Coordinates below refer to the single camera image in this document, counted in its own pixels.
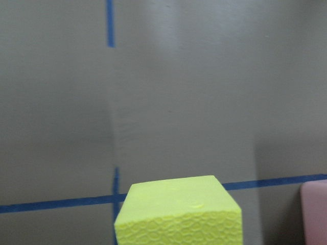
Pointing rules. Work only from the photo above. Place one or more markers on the yellow foam block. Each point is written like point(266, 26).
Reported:
point(193, 210)

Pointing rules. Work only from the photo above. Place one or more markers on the pink plastic bin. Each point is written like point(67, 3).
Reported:
point(313, 204)

